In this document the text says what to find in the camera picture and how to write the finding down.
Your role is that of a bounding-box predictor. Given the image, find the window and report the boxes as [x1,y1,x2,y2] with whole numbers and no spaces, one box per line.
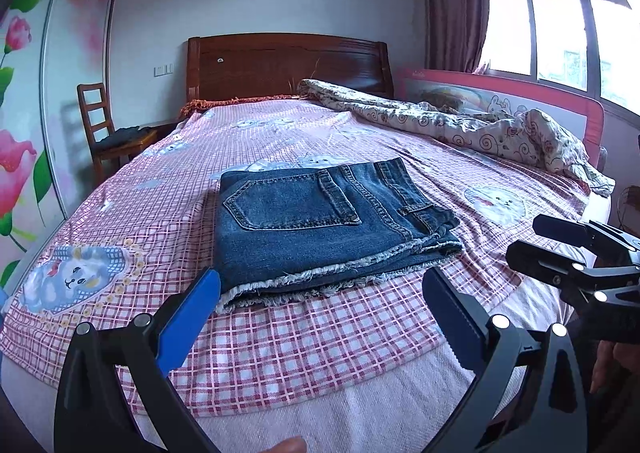
[475,0,640,109]

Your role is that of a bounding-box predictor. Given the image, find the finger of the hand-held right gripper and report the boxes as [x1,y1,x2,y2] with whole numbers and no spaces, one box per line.
[532,214,640,254]
[505,239,640,295]

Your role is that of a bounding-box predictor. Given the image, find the person's right hand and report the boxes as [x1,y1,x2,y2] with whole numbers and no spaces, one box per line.
[590,340,640,396]

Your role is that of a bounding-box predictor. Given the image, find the floral print wardrobe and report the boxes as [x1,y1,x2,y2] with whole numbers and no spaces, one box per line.
[0,0,133,284]

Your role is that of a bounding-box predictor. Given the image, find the pink bed guard rail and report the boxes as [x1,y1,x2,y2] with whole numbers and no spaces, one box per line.
[395,67,608,169]

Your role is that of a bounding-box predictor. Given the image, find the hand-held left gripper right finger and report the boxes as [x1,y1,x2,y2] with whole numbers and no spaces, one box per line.
[422,267,587,453]

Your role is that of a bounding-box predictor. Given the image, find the wooden chair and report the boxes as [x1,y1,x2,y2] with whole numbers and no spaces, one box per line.
[76,83,158,186]

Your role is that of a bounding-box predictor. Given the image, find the dark cloth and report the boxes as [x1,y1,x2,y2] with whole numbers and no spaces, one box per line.
[96,126,153,151]

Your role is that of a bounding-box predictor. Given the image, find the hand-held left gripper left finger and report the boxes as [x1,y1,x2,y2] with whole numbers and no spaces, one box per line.
[54,269,222,453]

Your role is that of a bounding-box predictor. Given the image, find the blue denim pants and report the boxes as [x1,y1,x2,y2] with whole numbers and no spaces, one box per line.
[212,157,466,315]

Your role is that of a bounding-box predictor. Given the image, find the orange fringed blanket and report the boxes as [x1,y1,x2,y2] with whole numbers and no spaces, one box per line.
[180,94,301,117]

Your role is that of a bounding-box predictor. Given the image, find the purple curtain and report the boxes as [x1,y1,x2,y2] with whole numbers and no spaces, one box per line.
[420,0,493,74]

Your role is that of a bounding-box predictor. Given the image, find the person's left hand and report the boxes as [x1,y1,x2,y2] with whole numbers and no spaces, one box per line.
[265,435,309,453]

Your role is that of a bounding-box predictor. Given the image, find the swirl patterned quilt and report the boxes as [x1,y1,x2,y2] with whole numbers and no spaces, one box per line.
[298,78,617,198]

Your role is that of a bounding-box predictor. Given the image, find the wooden bed headboard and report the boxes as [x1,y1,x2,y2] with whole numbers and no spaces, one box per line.
[186,32,396,104]

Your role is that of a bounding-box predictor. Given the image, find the white mattress pad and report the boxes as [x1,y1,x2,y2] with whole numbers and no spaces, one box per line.
[117,278,613,453]

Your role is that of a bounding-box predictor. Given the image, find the pink checkered bedsheet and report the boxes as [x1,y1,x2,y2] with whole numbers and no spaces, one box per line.
[0,98,606,419]

